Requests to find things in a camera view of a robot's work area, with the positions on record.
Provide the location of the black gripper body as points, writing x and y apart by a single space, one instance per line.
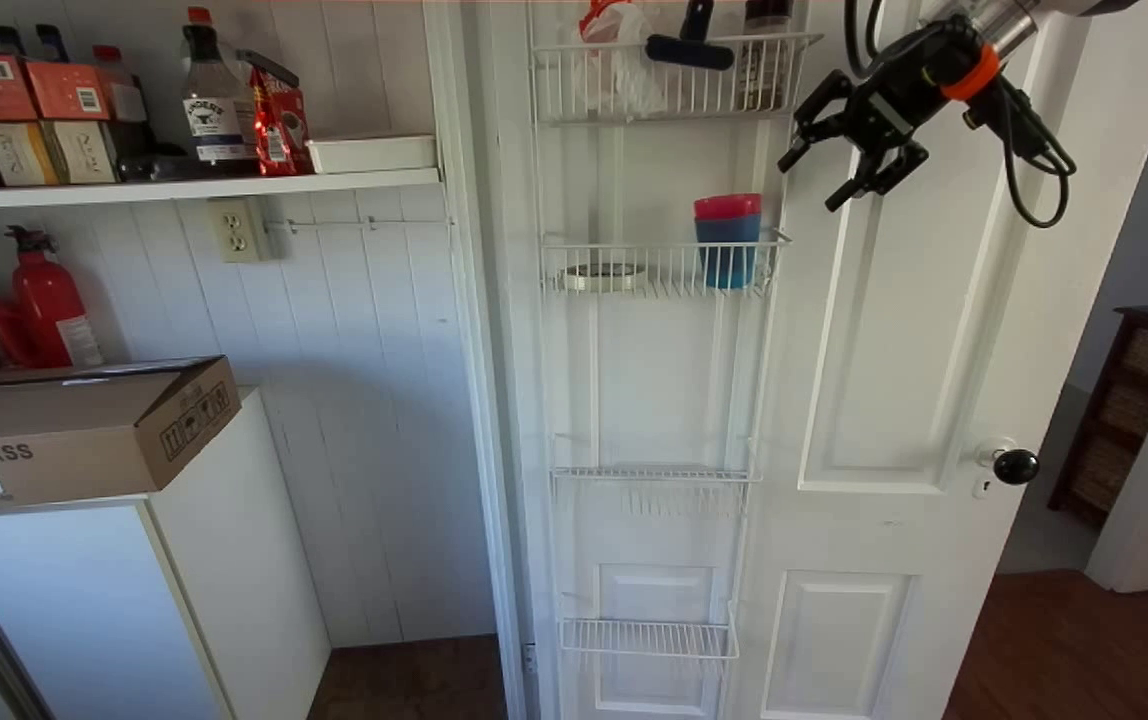
914 76

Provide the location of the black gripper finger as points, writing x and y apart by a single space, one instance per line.
818 117
878 168

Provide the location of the pink plastic cup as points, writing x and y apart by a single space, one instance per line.
730 204

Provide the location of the blue plastic cup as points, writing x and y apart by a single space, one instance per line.
730 248

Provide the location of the white panel door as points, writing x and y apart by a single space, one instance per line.
904 347

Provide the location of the dark wooden drawer unit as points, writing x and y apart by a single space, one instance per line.
1115 427

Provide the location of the black door knob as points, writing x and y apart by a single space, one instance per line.
1015 465

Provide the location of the white flat box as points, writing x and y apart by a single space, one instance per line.
391 153

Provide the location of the red snack bag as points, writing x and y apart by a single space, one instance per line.
276 117

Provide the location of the clear liquor bottle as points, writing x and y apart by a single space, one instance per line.
214 96

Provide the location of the dark bottle on shelf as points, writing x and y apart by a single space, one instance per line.
131 115

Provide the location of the right orange carton box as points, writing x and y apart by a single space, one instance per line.
78 115

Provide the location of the cardboard box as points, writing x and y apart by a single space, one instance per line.
118 430

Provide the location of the white cabinet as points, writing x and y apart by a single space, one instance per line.
178 607

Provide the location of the red fire extinguisher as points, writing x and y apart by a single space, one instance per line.
52 304

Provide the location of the robot arm with orange ring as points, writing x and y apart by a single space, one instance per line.
993 29

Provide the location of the black handled brush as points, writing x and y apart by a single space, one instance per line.
691 45

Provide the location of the white wire door rack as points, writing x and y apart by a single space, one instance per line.
649 374

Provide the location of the white wall shelf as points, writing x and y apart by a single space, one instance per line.
209 191

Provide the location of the wall power outlet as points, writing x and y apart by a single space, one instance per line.
236 232

